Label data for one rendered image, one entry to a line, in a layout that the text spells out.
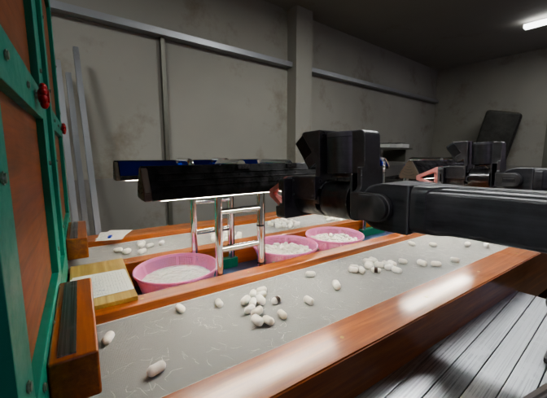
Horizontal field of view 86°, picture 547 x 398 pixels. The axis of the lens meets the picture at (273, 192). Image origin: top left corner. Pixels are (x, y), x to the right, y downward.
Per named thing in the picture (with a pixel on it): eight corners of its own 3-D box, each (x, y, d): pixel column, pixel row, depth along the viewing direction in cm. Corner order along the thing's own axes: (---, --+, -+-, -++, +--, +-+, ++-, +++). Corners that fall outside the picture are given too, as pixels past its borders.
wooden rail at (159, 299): (459, 240, 165) (461, 220, 163) (67, 369, 66) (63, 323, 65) (449, 238, 169) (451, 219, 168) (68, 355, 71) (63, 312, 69)
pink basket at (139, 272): (230, 281, 108) (229, 255, 106) (194, 320, 82) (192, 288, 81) (166, 273, 114) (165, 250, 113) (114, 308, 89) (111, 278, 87)
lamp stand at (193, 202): (238, 265, 122) (236, 157, 116) (190, 277, 111) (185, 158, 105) (220, 253, 138) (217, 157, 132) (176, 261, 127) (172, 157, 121)
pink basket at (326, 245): (376, 255, 134) (377, 235, 132) (334, 268, 119) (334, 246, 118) (334, 241, 156) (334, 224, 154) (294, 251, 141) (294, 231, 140)
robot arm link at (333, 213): (314, 172, 44) (352, 173, 39) (338, 172, 48) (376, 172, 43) (314, 218, 45) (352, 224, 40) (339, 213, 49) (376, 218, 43)
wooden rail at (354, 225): (406, 228, 192) (407, 211, 190) (71, 307, 93) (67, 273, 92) (398, 226, 196) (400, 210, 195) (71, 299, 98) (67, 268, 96)
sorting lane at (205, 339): (529, 242, 139) (529, 238, 139) (56, 458, 41) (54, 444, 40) (461, 229, 164) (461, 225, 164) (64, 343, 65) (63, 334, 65)
